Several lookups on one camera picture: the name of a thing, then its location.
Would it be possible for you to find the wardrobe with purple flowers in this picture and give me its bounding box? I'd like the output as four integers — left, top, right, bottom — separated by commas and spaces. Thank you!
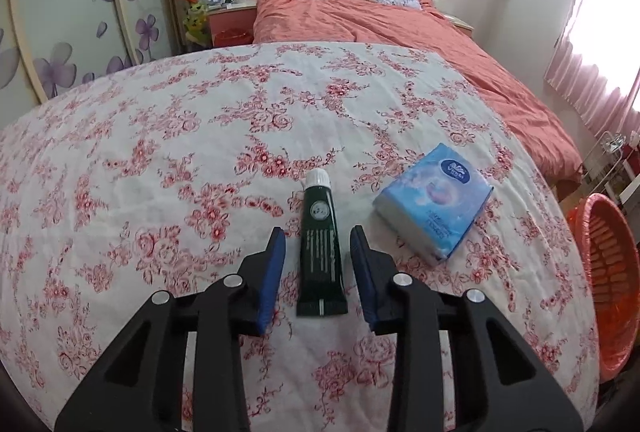
0, 0, 176, 123

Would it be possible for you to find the red floral bedsheet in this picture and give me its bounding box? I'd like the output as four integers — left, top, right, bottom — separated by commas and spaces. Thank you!
0, 41, 601, 432

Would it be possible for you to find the wooden bedside table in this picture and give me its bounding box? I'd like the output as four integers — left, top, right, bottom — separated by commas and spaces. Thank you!
440, 12, 475, 38

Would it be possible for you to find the coral duvet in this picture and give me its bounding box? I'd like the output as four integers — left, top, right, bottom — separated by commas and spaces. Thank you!
252, 0, 583, 183

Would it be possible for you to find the orange plastic basket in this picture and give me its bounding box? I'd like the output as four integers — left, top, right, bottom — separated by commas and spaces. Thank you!
566, 192, 640, 384

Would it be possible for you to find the pink curtain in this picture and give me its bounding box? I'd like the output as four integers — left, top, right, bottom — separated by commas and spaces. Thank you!
544, 0, 640, 135

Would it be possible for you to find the blue tissue pack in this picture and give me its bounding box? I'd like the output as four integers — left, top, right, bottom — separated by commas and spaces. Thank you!
373, 143, 493, 261

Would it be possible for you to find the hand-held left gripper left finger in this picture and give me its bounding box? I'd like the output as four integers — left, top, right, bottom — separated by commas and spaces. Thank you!
54, 226, 288, 432

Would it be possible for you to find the dark green tube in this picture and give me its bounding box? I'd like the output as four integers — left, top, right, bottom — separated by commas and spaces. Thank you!
296, 169, 349, 318

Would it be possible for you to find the pink nightstand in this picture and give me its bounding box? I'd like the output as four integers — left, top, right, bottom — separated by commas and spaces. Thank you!
206, 0, 258, 47

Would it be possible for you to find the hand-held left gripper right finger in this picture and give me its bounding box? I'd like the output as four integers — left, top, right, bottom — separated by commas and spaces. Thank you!
349, 225, 585, 432

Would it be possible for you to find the white wire rack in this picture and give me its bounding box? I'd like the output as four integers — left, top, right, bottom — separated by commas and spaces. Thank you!
582, 131, 640, 208

